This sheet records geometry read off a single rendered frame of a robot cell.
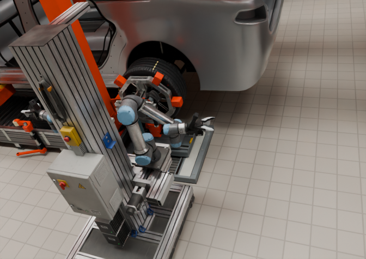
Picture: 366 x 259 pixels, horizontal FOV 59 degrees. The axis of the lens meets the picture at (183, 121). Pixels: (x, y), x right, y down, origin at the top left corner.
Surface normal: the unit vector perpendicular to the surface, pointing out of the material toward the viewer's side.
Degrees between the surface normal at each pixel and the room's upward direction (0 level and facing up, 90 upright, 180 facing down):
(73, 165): 0
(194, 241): 0
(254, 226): 0
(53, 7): 90
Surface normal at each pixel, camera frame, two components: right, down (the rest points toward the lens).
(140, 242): -0.18, -0.75
